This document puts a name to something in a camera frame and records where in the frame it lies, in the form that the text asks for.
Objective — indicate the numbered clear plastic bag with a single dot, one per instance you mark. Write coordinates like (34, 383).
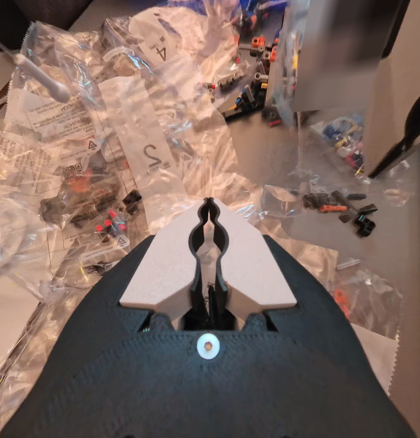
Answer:
(374, 349)

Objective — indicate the clear bag red black parts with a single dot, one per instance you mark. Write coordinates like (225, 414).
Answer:
(80, 184)

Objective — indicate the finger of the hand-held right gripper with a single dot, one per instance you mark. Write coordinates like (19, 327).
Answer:
(384, 119)
(333, 51)

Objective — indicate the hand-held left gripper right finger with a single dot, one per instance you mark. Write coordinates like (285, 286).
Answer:
(254, 270)

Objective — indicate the clear bag grey blue parts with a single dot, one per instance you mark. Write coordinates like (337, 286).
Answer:
(162, 51)

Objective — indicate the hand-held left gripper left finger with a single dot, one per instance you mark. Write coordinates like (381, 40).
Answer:
(162, 270)

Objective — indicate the scattered loose lego pieces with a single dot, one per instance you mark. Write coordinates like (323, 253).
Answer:
(365, 226)

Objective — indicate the small clear bag mixed parts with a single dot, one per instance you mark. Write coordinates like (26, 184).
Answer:
(367, 301)

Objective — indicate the small zip bag colourful parts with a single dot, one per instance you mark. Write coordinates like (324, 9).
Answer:
(346, 143)

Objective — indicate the black brick red pins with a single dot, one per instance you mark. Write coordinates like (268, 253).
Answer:
(109, 224)

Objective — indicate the grey lego chassis assembly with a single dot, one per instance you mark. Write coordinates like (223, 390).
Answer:
(254, 85)

